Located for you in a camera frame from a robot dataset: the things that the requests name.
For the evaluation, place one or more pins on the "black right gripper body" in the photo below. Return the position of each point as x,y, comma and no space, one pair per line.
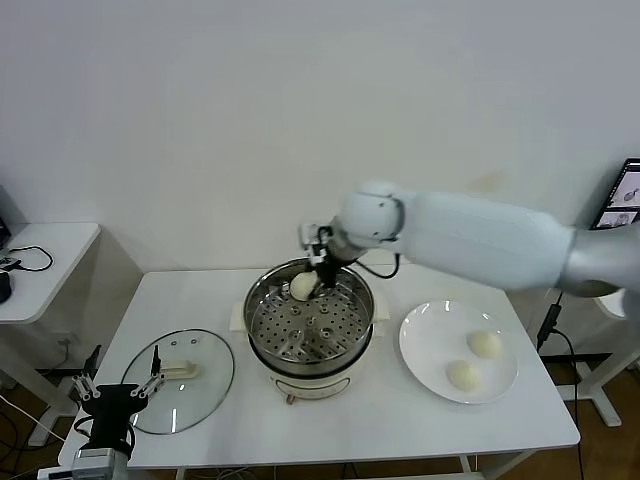
329,275

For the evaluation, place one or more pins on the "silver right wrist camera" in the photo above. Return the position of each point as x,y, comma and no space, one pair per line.
311,242

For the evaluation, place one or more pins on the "cream electric cooker base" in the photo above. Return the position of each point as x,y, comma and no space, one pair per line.
310,385

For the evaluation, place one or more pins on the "white round plate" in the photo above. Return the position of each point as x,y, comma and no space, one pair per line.
440,340

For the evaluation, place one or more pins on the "white side table with mouse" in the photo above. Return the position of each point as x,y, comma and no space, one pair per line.
50,260

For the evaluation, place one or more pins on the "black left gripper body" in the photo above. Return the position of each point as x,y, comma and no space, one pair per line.
114,412

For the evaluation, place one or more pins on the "stainless steel steamer basket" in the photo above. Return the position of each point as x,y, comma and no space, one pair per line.
310,320

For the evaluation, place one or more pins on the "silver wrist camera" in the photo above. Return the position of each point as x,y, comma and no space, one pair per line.
311,242
92,462

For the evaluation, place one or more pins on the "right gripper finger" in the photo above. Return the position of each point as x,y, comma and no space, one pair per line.
317,294

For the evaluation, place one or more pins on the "grey laptop with dark screen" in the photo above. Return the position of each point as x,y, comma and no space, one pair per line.
625,192

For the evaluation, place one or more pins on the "white side table with label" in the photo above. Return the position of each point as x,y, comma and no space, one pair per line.
595,385

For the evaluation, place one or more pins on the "white steamed baozi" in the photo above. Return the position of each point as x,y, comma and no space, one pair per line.
484,344
464,375
301,285

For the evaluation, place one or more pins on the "round glass lid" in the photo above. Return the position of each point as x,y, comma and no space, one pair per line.
200,400

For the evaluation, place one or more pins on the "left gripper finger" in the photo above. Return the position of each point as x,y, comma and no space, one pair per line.
150,385
86,387

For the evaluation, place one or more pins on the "white wall socket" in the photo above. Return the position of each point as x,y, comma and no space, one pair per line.
69,341

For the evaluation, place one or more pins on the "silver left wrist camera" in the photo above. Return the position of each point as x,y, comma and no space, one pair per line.
92,462

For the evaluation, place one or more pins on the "black computer mouse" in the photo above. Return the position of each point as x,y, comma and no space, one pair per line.
4,290

